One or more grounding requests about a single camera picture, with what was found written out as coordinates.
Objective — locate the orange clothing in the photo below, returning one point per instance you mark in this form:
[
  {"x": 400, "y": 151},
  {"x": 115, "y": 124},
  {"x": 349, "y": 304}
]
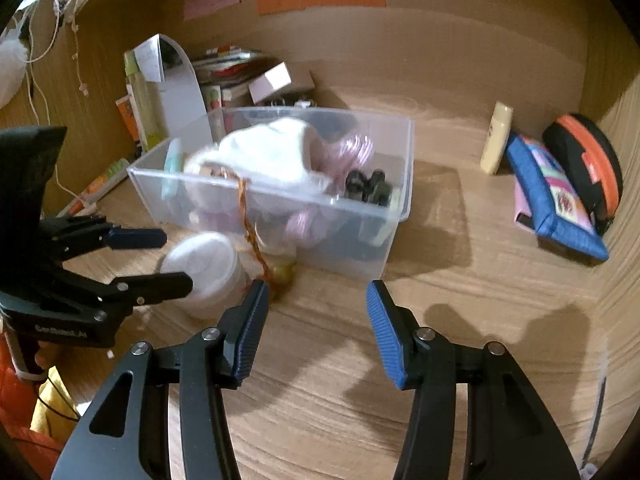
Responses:
[{"x": 20, "y": 410}]

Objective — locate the cream tube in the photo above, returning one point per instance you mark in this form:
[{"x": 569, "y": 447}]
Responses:
[{"x": 495, "y": 145}]

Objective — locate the clear plastic storage bin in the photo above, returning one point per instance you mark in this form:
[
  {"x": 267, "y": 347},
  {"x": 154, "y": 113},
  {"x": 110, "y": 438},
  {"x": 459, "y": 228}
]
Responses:
[{"x": 395, "y": 170}]

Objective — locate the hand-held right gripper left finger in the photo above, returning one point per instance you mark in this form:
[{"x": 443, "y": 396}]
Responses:
[{"x": 250, "y": 330}]

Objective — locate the white round jar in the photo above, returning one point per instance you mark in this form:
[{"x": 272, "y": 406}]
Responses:
[{"x": 200, "y": 270}]

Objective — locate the white cloth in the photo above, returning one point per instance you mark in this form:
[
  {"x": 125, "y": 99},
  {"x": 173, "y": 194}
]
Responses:
[{"x": 270, "y": 155}]

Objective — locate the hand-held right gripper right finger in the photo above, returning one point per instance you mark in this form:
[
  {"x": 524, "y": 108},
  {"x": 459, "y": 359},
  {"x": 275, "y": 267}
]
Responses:
[{"x": 387, "y": 330}]

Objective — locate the black case with orange zipper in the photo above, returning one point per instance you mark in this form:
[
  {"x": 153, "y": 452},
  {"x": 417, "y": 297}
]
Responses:
[{"x": 555, "y": 140}]

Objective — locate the wooden desktop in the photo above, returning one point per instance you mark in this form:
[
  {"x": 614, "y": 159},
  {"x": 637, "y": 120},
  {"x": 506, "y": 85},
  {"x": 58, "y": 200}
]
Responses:
[{"x": 325, "y": 410}]

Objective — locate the bowl of beads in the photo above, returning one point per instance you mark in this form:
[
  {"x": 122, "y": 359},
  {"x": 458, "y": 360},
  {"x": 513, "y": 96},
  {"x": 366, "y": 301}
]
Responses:
[{"x": 295, "y": 102}]

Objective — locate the pink round desktop vacuum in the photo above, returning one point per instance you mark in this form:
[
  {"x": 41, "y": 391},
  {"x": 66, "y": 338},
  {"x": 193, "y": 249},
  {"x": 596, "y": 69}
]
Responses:
[{"x": 350, "y": 152}]

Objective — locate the black spray bottle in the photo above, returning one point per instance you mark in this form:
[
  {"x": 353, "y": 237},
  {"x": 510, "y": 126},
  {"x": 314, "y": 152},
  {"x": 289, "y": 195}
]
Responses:
[{"x": 357, "y": 182}]

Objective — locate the orange packet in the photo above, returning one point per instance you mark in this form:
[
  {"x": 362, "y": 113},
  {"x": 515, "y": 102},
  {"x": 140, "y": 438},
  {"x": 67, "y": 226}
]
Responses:
[{"x": 127, "y": 115}]

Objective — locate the yellow-green bottle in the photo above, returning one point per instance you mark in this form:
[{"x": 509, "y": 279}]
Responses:
[{"x": 145, "y": 105}]

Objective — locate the stack of books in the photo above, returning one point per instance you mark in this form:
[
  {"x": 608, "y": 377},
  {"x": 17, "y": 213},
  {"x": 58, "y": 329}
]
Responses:
[{"x": 225, "y": 67}]

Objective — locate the blue patchwork pencil case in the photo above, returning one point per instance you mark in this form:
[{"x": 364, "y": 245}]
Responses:
[{"x": 565, "y": 235}]

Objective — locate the mint green round item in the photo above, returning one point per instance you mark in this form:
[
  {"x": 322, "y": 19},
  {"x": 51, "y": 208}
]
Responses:
[{"x": 172, "y": 165}]

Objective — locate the orange and green tube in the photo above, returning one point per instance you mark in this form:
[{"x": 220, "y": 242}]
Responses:
[{"x": 100, "y": 180}]

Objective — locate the white cardboard box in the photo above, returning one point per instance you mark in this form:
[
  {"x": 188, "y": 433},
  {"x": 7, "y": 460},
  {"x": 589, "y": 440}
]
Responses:
[{"x": 270, "y": 80}]

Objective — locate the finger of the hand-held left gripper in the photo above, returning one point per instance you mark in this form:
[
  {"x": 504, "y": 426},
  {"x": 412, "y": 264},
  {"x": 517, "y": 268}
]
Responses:
[
  {"x": 165, "y": 285},
  {"x": 137, "y": 238}
]

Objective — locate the white fluffy item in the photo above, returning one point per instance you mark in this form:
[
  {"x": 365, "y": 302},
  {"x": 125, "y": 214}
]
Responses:
[{"x": 10, "y": 70}]

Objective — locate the person's left hand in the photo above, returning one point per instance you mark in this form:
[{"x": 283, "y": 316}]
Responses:
[{"x": 44, "y": 355}]

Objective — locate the yellow cloth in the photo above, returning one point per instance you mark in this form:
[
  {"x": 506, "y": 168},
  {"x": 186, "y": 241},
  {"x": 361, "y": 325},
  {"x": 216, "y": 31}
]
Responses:
[{"x": 50, "y": 410}]

